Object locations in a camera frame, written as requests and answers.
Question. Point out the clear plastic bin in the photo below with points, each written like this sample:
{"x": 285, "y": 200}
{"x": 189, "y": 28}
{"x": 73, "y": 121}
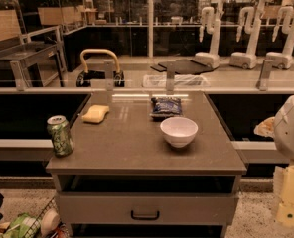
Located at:
{"x": 179, "y": 80}

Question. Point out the green snack bag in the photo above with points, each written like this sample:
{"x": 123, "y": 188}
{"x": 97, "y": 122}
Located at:
{"x": 24, "y": 226}

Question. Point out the grey drawer cabinet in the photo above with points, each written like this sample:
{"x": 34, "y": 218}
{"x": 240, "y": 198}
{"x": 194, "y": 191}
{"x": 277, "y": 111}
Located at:
{"x": 127, "y": 154}

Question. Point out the glass railing with posts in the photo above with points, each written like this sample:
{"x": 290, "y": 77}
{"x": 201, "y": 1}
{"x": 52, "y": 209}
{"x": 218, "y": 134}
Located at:
{"x": 140, "y": 77}

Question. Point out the white bowl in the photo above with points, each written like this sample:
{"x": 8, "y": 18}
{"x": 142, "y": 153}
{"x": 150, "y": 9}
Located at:
{"x": 179, "y": 131}

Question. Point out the grey drawer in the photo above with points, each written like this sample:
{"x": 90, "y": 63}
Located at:
{"x": 104, "y": 208}

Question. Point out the grey background table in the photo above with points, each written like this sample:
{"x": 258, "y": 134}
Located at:
{"x": 34, "y": 64}

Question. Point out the white background robot right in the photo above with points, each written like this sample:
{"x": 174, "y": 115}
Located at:
{"x": 285, "y": 23}

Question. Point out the black floor mat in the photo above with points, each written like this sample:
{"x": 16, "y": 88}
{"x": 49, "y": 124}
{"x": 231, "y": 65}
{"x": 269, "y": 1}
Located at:
{"x": 182, "y": 66}

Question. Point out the yellow sponge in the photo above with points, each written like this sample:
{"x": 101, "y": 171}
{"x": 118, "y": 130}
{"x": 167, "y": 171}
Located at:
{"x": 95, "y": 114}

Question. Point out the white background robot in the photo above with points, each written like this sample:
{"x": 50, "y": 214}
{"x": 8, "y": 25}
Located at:
{"x": 285, "y": 23}
{"x": 211, "y": 24}
{"x": 249, "y": 22}

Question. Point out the white cup in basket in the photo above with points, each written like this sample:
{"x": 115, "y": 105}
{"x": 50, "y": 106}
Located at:
{"x": 49, "y": 222}

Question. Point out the blue chip bag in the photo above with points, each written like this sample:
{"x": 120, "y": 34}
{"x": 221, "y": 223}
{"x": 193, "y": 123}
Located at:
{"x": 164, "y": 107}

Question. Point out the yellow handled black cart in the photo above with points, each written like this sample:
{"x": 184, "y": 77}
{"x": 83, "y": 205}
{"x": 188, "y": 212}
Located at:
{"x": 115, "y": 74}

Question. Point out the wire basket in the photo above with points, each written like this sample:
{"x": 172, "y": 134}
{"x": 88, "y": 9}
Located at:
{"x": 60, "y": 232}

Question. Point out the white background robot middle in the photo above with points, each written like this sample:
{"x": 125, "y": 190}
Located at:
{"x": 249, "y": 22}

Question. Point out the green soda can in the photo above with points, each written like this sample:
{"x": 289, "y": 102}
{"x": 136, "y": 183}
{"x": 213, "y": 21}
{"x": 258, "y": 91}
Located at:
{"x": 59, "y": 129}

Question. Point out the white background robot left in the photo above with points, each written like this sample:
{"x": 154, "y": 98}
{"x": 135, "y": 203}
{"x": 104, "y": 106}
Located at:
{"x": 211, "y": 24}

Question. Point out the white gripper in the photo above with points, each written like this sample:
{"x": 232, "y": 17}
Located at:
{"x": 290, "y": 133}

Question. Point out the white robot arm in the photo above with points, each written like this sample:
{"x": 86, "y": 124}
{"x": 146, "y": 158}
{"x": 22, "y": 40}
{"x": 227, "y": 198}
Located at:
{"x": 281, "y": 129}

